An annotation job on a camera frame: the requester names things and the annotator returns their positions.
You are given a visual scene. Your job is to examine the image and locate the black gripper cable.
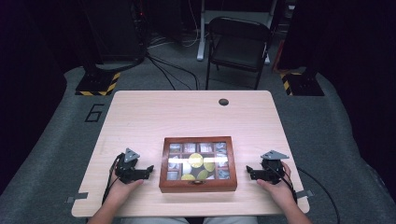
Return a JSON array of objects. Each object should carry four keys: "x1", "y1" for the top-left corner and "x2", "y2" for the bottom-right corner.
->
[
  {"x1": 270, "y1": 162, "x2": 341, "y2": 224},
  {"x1": 102, "y1": 153, "x2": 125, "y2": 204}
]

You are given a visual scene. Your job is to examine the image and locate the black stand base striped tape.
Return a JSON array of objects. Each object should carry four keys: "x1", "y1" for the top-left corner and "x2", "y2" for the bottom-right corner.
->
[
  {"x1": 279, "y1": 71, "x2": 325, "y2": 97},
  {"x1": 75, "y1": 71, "x2": 121, "y2": 97}
]

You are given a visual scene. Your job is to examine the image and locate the person's left hand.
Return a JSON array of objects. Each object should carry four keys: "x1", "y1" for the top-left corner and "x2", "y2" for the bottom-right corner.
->
[{"x1": 107, "y1": 173, "x2": 145, "y2": 203}]

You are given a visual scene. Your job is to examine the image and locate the black equipment cabinet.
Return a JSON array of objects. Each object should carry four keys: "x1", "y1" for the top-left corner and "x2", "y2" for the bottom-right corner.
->
[{"x1": 82, "y1": 0, "x2": 148, "y2": 64}]

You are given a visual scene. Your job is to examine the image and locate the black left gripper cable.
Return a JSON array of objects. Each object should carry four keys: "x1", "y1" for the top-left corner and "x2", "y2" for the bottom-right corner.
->
[{"x1": 102, "y1": 153, "x2": 125, "y2": 204}]

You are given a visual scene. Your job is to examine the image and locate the person's right hand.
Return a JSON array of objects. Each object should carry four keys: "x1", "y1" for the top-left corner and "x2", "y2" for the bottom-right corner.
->
[{"x1": 256, "y1": 161, "x2": 297, "y2": 207}]

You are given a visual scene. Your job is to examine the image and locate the grey tape strip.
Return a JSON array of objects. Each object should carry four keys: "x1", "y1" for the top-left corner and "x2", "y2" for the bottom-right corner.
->
[
  {"x1": 66, "y1": 191, "x2": 90, "y2": 204},
  {"x1": 295, "y1": 189, "x2": 315, "y2": 200}
]

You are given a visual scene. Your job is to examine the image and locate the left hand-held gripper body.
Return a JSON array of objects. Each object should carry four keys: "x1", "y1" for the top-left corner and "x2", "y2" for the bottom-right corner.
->
[{"x1": 114, "y1": 147, "x2": 150, "y2": 185}]

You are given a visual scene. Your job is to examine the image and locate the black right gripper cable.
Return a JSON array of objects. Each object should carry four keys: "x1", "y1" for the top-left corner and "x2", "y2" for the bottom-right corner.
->
[{"x1": 270, "y1": 162, "x2": 341, "y2": 224}]

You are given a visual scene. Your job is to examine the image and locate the black folding chair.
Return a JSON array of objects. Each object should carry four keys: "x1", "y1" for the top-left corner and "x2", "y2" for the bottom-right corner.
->
[{"x1": 205, "y1": 16, "x2": 273, "y2": 91}]

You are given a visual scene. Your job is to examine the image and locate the black floor cables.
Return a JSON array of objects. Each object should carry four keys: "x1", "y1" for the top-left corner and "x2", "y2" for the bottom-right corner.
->
[{"x1": 145, "y1": 54, "x2": 201, "y2": 91}]

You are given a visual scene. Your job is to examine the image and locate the wooden box with glass lid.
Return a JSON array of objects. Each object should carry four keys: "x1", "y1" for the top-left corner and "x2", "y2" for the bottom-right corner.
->
[{"x1": 158, "y1": 135, "x2": 238, "y2": 194}]

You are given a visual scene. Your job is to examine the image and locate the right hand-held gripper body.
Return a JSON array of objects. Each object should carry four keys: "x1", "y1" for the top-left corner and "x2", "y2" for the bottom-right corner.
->
[{"x1": 260, "y1": 149, "x2": 290, "y2": 185}]

